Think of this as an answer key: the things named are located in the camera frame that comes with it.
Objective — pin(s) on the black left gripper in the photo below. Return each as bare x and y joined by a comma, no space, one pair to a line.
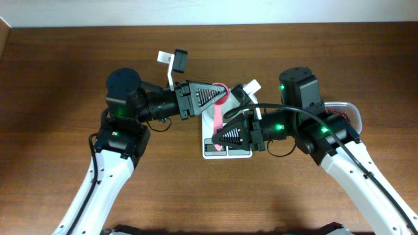
183,100

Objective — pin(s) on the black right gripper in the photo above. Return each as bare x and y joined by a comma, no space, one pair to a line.
256,132

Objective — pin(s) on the pink plastic measuring scoop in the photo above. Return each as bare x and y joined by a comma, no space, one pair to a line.
218,118

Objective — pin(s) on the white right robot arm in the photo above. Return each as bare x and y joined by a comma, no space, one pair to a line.
330,140

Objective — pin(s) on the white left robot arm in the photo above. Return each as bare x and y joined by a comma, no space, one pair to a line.
122,139

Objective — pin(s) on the white round bowl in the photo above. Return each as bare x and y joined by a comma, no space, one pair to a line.
232,104

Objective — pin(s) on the white digital kitchen scale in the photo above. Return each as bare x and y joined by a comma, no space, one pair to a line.
208,149

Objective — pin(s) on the clear container of red beans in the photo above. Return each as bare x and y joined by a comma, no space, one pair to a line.
348,110

